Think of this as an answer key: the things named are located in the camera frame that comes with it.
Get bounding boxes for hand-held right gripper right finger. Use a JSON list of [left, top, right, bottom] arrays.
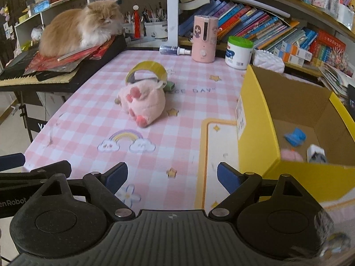
[[208, 162, 319, 219]]

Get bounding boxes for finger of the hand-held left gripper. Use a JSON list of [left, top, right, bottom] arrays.
[[0, 153, 26, 174], [0, 160, 72, 185]]

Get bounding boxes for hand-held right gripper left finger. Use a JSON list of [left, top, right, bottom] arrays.
[[26, 162, 136, 219]]

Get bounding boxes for yellow cardboard box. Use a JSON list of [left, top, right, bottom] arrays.
[[236, 64, 355, 208]]

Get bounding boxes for small pink plush toy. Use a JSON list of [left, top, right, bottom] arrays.
[[280, 149, 304, 162]]

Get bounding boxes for blue toy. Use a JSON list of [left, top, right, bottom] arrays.
[[283, 127, 306, 147]]

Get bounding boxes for large pink plush toy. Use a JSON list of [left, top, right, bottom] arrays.
[[116, 79, 167, 128]]

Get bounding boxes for white charger plug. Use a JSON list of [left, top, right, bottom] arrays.
[[306, 144, 326, 162]]

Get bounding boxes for yellow tape roll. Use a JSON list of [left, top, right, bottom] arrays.
[[125, 60, 168, 88]]

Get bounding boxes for yellow bordered desk mat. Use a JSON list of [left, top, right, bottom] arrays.
[[197, 118, 355, 214]]

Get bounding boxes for black keyboard stand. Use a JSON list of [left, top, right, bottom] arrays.
[[17, 91, 47, 142]]

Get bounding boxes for pink checkered tablecloth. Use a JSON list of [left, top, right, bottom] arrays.
[[24, 49, 355, 228]]

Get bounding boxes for red paper sheets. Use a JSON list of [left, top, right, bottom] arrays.
[[24, 37, 115, 74]]

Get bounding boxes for black electronic keyboard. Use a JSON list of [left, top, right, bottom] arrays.
[[0, 35, 127, 93]]

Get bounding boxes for white jar green lid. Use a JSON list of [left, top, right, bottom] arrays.
[[225, 36, 254, 70]]

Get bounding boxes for white ruffled tissue pack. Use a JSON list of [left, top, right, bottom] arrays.
[[252, 49, 286, 74]]

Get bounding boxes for white plastic bag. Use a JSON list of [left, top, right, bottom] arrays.
[[30, 25, 45, 42]]

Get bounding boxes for pink humidifier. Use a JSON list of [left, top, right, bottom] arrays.
[[191, 15, 219, 63]]

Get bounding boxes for orange white medicine box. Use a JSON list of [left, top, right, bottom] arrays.
[[273, 47, 298, 63], [281, 41, 313, 61]]

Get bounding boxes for small spray bottle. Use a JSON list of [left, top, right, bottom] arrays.
[[159, 45, 192, 56]]

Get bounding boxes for fluffy orange cat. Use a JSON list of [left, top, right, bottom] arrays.
[[39, 0, 124, 57]]

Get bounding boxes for stack of booklets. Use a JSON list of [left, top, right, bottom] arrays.
[[319, 62, 355, 97]]

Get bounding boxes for white pen holder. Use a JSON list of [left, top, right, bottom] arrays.
[[144, 19, 168, 39]]

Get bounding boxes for red tassel figure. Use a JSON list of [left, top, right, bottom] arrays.
[[132, 4, 142, 38]]

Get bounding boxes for row of slanted books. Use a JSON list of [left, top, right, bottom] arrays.
[[177, 0, 319, 59]]

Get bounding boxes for red boxed book set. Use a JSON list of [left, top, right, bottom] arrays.
[[311, 30, 347, 67]]

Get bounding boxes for white bookshelf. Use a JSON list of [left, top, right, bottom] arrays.
[[14, 0, 355, 75]]

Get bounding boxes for white pen cup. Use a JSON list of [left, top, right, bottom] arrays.
[[330, 4, 351, 29]]

